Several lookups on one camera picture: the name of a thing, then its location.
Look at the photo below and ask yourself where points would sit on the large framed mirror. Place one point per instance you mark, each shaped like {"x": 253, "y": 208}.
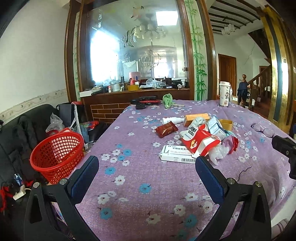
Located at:
{"x": 119, "y": 40}

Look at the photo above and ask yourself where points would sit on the orange medicine box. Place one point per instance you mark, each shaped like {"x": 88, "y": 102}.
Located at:
{"x": 190, "y": 117}

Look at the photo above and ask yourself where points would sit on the yellow container on cabinet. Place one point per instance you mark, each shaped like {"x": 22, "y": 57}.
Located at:
{"x": 133, "y": 87}

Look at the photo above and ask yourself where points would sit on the red plastic mesh basket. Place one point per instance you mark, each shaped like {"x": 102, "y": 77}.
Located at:
{"x": 56, "y": 156}

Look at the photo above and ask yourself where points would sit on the white long medicine box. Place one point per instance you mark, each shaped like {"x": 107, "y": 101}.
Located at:
{"x": 178, "y": 154}

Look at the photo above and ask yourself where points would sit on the white patterned paper cup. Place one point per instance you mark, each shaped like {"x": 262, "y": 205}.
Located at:
{"x": 225, "y": 91}

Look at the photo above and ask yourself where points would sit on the yellow plastic cup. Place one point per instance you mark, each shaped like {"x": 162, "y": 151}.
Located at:
{"x": 227, "y": 124}

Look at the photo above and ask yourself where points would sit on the white crumpled plastic wrapper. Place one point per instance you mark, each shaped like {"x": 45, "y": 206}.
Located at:
{"x": 227, "y": 147}

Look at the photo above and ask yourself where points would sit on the green cloth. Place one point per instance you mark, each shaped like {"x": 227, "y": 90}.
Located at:
{"x": 167, "y": 101}

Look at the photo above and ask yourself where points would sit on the wooden brick-pattern cabinet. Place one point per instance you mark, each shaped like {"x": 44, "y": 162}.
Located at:
{"x": 107, "y": 107}

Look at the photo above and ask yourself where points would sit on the red white wet-wipe packet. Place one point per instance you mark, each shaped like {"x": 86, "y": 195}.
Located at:
{"x": 198, "y": 140}

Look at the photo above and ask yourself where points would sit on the white rolled sock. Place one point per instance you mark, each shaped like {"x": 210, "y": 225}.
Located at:
{"x": 198, "y": 121}

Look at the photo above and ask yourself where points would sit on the clear plastic bag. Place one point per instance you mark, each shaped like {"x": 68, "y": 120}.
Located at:
{"x": 56, "y": 124}

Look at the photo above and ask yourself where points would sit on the white plastic bottle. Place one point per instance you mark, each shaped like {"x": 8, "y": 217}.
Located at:
{"x": 174, "y": 120}

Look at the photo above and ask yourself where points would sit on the brown wooden door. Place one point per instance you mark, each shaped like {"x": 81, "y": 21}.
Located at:
{"x": 228, "y": 70}

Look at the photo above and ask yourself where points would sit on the wooden stair railing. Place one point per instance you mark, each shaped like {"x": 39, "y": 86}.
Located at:
{"x": 259, "y": 89}

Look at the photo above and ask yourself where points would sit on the eyeglasses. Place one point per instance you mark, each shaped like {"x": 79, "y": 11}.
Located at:
{"x": 261, "y": 129}

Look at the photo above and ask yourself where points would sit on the blue white medicine box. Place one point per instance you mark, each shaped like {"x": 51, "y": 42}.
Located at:
{"x": 215, "y": 128}

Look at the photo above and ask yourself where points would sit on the metal pot on cabinet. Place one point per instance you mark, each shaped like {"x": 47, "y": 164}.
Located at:
{"x": 115, "y": 86}

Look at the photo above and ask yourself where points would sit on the dark red snack wrapper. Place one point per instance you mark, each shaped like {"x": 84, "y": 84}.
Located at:
{"x": 166, "y": 129}

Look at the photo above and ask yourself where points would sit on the black red tool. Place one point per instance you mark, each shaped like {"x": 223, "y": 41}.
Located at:
{"x": 144, "y": 101}

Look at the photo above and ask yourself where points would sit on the black sofa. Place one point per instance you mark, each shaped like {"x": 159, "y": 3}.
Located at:
{"x": 18, "y": 139}

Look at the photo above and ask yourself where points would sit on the purple floral tablecloth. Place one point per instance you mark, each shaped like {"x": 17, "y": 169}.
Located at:
{"x": 137, "y": 196}

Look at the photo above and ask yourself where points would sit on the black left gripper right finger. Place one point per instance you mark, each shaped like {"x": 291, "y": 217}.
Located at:
{"x": 253, "y": 222}

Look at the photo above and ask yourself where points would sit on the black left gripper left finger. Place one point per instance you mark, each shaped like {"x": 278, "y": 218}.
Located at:
{"x": 51, "y": 212}

